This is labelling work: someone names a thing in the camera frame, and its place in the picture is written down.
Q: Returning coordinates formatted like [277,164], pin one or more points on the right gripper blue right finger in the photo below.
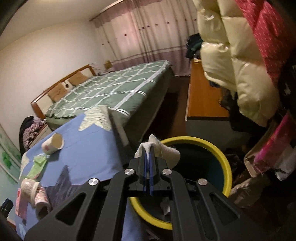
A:
[157,186]

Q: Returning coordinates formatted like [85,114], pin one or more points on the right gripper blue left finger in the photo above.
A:
[139,165]

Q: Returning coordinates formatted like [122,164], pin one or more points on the white tissue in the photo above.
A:
[170,155]

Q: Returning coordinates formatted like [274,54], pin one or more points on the pink strawberry milk carton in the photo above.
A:
[21,206]

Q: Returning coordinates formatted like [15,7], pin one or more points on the bed with green plaid duvet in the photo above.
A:
[134,95]

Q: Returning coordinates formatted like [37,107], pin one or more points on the blue tablecloth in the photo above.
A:
[92,149]

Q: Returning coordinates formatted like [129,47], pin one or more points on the paper cup with pink print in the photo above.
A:
[53,144]

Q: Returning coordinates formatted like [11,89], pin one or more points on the wooden desk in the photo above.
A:
[203,99]

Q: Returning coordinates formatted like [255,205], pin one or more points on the white bedside cabinet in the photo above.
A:
[44,131]

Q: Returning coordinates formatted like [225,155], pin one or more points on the green tissue pack wrapper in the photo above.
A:
[39,163]

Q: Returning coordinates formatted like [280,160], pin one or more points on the right brown pillow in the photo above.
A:
[77,79]

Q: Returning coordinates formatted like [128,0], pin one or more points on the brown pillow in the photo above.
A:
[77,79]
[58,92]

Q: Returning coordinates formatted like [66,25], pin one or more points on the left brown pillow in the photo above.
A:
[58,92]

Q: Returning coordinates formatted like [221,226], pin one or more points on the clothes pile on cabinet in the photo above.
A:
[29,129]

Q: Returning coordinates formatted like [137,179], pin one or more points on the wooden headboard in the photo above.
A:
[42,102]

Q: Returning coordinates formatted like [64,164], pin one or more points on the sliding wardrobe door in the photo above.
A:
[10,159]

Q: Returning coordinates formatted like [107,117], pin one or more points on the pink white curtain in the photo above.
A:
[135,32]

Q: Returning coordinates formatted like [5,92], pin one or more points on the dark clothes pile on desk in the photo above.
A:
[193,45]

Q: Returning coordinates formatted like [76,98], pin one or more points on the cream puffer jacket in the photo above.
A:
[231,58]

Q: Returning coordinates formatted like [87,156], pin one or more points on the red puffer jacket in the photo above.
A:
[272,34]

